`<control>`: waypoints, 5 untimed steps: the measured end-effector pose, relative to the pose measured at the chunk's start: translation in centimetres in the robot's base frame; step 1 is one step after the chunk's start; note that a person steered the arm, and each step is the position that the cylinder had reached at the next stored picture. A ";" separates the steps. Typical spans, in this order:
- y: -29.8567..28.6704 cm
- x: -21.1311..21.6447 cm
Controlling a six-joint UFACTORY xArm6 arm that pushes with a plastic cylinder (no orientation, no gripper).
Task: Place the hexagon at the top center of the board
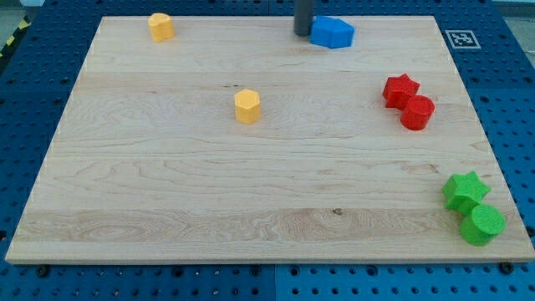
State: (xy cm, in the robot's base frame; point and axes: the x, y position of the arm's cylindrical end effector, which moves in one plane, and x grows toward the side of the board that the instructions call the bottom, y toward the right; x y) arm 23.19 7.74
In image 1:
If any yellow black hazard tape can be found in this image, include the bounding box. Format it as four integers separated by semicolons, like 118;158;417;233
1;16;32;61

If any white fiducial marker tag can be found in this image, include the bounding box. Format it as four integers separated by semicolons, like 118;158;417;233
445;29;481;49

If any red cylinder block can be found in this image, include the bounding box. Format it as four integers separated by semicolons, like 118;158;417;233
400;95;435;130

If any yellow heart block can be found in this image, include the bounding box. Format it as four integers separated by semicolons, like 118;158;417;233
147;13;175;42

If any red star block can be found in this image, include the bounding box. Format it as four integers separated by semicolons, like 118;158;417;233
382;74;420;110

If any blue pentagon block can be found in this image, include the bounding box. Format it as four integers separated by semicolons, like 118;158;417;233
309;16;355;48

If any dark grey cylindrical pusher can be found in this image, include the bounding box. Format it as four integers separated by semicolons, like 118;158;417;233
293;0;314;37

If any yellow hexagon block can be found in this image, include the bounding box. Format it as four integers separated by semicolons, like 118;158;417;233
234;89;261;125

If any green star block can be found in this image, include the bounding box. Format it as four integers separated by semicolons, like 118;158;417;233
441;171;491;216

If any green cylinder block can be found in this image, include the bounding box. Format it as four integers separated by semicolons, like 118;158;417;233
460;205;507;247

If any wooden board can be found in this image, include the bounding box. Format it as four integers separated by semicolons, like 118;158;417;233
6;16;534;265

